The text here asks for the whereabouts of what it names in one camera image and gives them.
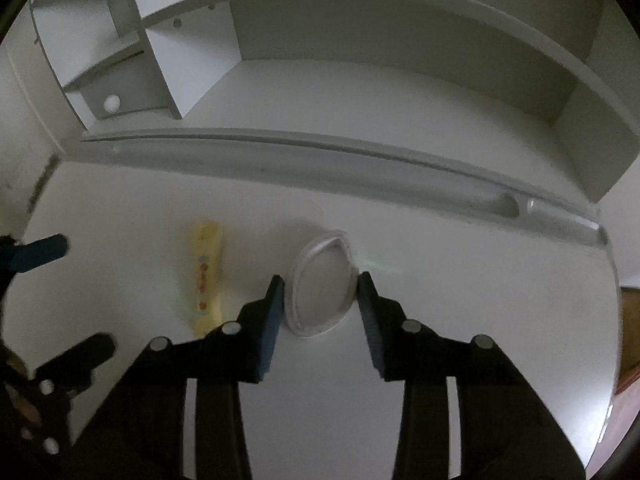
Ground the white drawer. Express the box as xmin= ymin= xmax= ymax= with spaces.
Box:
xmin=80 ymin=77 xmax=173 ymax=123

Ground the white plastic cup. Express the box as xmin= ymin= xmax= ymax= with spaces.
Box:
xmin=284 ymin=230 xmax=360 ymax=338

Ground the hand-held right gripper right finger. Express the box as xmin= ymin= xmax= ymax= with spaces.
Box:
xmin=356 ymin=271 xmax=586 ymax=480

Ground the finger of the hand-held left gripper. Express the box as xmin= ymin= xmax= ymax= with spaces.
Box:
xmin=0 ymin=234 xmax=69 ymax=286
xmin=32 ymin=332 xmax=118 ymax=403

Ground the small yellow candy wrapper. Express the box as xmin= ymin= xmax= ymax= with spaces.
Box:
xmin=187 ymin=217 xmax=226 ymax=338

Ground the white desk shelf unit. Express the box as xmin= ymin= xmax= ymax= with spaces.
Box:
xmin=30 ymin=0 xmax=640 ymax=251

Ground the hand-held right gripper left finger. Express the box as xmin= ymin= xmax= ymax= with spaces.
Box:
xmin=65 ymin=275 xmax=286 ymax=480

